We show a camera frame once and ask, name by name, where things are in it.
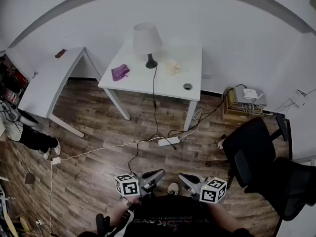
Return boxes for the white wall socket box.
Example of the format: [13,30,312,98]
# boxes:
[291,89,308,108]

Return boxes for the person's left forearm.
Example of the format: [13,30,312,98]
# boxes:
[106,203,131,229]

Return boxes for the person's black t-shirt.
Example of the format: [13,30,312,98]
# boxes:
[124,195,250,237]

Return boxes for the thin white cable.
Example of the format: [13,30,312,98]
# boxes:
[45,163,54,233]

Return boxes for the black mesh office chair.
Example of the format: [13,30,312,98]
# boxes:
[218,114,316,229]

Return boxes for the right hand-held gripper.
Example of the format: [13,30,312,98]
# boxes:
[177,173,227,204]

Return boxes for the white shade table lamp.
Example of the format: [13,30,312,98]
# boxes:
[132,22,163,69]

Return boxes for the person's right forearm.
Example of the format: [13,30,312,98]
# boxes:
[206,201,247,233]

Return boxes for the grey metal frame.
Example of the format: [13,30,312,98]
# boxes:
[293,157,316,167]

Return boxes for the bundle of white network cables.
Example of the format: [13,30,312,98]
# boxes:
[240,102,272,117]

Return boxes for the black floor cable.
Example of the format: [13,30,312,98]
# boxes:
[127,133,163,176]

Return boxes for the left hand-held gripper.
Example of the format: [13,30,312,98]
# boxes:
[115,168,165,198]

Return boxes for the black cable to boxes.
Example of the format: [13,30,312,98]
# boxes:
[168,84,247,138]

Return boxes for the white looped cable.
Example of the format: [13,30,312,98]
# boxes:
[177,109,203,142]

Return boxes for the brown cardboard box stack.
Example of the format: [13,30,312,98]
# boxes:
[222,86,264,123]

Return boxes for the white square table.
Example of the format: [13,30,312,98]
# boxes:
[98,39,203,132]

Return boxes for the purple cloth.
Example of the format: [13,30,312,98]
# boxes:
[111,64,130,82]

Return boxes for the person's right white shoe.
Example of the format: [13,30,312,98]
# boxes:
[166,183,180,197]

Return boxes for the white curved desk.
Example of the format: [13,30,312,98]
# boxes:
[4,46,102,138]

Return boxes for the white power strip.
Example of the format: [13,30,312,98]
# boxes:
[158,136,180,147]

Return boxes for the long white floor cable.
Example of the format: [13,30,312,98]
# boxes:
[60,136,165,161]

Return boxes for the cream ceramic mug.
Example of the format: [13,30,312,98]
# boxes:
[164,59,181,77]

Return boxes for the brown dustpan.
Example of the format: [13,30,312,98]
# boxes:
[21,160,36,185]

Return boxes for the white router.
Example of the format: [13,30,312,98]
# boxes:
[242,88,259,100]

